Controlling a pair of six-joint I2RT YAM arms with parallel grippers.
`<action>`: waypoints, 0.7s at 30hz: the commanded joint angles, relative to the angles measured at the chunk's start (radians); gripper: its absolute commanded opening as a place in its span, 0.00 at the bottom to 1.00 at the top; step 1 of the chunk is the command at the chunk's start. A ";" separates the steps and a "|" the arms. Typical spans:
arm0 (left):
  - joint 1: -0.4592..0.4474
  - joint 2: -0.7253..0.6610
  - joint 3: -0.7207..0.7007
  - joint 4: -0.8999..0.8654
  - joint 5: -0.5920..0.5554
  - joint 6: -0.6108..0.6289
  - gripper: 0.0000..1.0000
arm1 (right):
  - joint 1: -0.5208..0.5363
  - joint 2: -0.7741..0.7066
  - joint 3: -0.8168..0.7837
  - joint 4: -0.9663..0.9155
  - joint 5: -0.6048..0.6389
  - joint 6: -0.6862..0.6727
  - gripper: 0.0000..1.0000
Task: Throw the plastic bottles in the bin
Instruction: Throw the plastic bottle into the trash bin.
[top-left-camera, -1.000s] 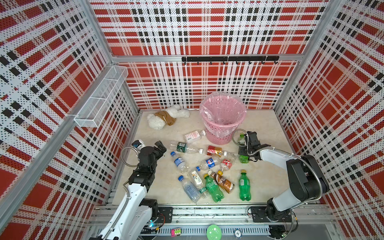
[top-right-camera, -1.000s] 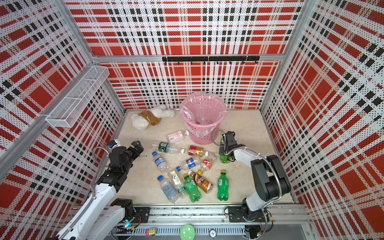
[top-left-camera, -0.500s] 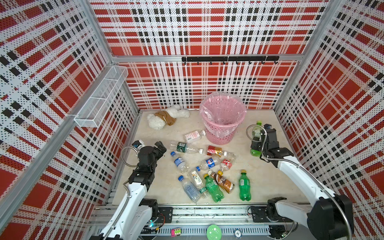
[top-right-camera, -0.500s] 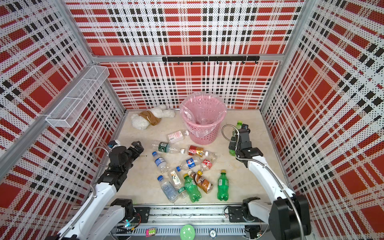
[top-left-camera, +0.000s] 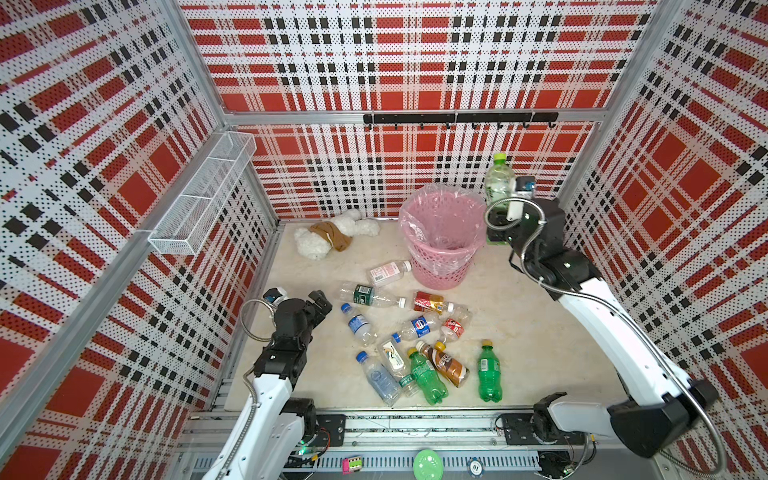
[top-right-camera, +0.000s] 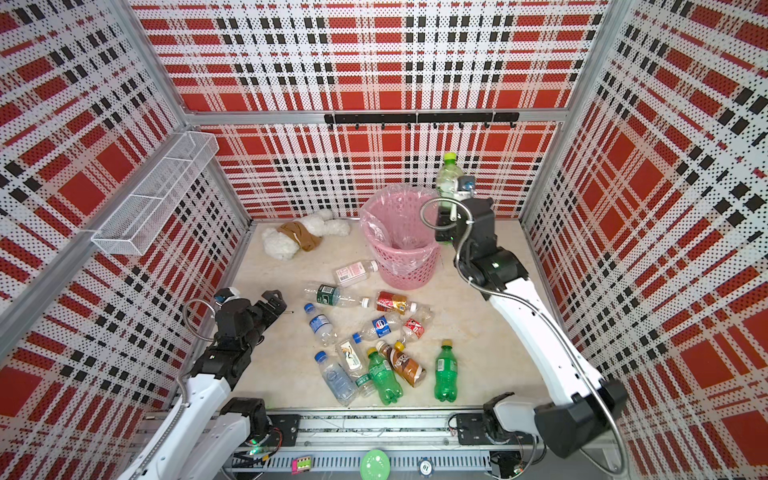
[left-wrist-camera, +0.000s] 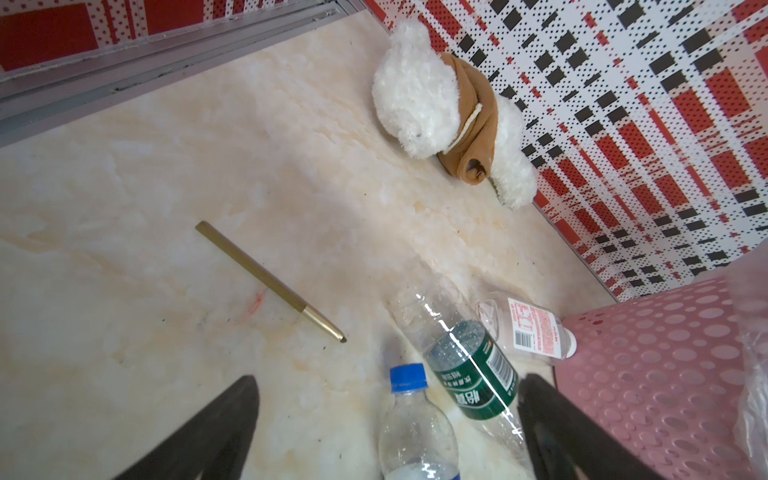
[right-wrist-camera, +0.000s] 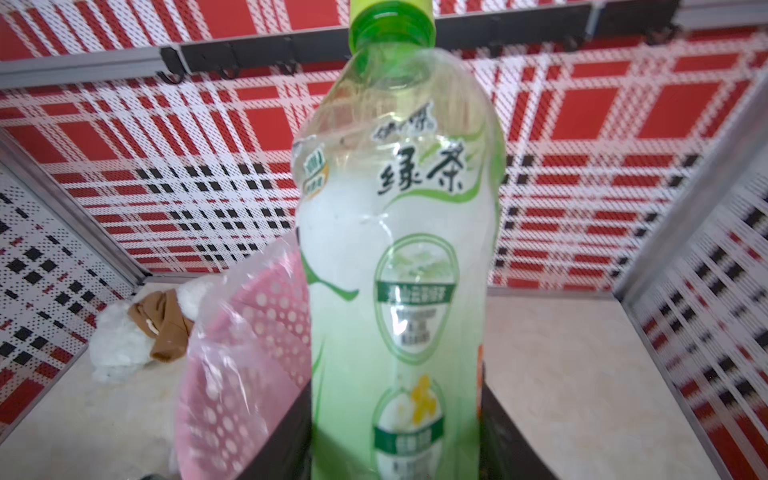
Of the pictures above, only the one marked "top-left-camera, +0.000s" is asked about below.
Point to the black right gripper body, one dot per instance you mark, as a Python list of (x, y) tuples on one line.
[(517, 241)]

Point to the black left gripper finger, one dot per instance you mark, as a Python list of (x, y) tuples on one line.
[(321, 314), (318, 298)]

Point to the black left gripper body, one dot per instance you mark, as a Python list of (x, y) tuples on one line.
[(304, 336)]

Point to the small blue cap water bottle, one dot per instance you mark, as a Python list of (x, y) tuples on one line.
[(361, 328)]

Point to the large pale green bottle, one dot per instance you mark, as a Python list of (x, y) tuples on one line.
[(498, 184)]

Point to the white label tea bottle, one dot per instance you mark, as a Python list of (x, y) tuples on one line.
[(392, 355)]

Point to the brown label drink bottle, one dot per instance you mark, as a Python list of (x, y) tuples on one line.
[(446, 365)]

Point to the green soda bottle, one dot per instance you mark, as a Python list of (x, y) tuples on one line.
[(427, 378), (489, 374)]

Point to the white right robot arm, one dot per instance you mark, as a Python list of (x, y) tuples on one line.
[(663, 402)]

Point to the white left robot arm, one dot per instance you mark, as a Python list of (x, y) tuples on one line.
[(273, 422)]

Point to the pink perforated waste bin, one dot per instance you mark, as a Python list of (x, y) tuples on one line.
[(444, 246)]

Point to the clear plastic bin liner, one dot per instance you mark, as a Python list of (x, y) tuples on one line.
[(443, 222)]

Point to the clear bottle green label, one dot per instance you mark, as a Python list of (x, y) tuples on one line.
[(367, 295)]

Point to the white plush toy brown scarf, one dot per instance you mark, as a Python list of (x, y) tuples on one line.
[(336, 234)]

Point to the clear bottle pink label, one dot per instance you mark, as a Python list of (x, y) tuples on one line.
[(389, 272)]

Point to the red yellow label bottle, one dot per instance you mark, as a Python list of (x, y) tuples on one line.
[(425, 301)]

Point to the pepsi label clear bottle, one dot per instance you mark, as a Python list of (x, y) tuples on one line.
[(417, 328)]

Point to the green round button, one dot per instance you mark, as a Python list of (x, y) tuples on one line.
[(427, 465)]

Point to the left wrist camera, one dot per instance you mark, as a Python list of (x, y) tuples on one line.
[(275, 296)]

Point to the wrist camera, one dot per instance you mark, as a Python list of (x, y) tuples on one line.
[(275, 296), (520, 187)]

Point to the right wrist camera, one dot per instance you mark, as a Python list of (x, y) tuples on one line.
[(520, 187)]

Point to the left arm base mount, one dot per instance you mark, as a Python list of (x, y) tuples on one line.
[(321, 431)]

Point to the white wire mesh shelf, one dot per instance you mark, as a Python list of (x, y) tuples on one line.
[(186, 225)]

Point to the black wall hook rail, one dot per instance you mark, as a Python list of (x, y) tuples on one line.
[(397, 119)]

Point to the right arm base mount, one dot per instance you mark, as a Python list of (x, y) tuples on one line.
[(564, 452)]

